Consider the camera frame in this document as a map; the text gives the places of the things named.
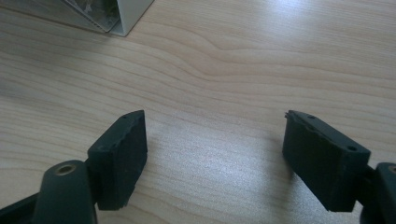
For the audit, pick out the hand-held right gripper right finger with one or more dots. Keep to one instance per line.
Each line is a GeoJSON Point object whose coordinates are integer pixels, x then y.
{"type": "Point", "coordinates": [323, 161]}

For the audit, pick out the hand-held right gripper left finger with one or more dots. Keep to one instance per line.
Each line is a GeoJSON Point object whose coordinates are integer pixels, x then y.
{"type": "Point", "coordinates": [120, 161]}

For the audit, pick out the white box with printed side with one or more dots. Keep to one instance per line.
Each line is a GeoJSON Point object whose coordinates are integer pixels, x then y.
{"type": "Point", "coordinates": [109, 14]}

